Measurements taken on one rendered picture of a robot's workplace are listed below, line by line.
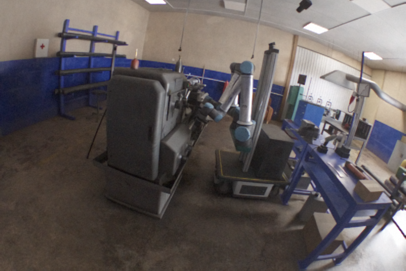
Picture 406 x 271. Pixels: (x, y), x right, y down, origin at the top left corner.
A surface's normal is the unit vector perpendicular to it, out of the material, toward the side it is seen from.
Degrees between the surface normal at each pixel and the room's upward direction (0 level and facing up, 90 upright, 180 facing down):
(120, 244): 0
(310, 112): 90
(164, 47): 90
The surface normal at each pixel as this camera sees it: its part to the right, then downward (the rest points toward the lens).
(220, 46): -0.17, 0.26
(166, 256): 0.18, -0.94
